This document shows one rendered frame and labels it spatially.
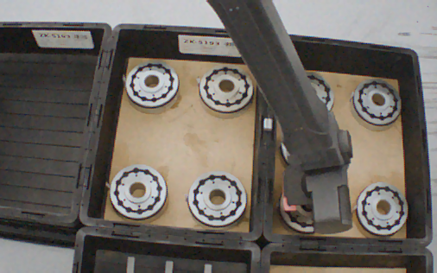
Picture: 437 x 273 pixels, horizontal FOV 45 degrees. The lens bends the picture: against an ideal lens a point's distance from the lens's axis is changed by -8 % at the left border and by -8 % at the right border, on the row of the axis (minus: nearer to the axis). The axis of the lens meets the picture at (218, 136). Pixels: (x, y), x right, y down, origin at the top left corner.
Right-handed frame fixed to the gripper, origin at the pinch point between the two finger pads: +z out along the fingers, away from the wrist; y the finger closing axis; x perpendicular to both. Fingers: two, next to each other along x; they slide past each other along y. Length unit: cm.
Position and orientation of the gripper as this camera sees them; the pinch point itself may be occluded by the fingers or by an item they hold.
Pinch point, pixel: (308, 201)
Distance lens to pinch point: 99.5
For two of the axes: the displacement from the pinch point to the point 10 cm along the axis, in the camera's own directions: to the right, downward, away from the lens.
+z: -0.2, 4.1, 9.1
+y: 10.0, -0.1, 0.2
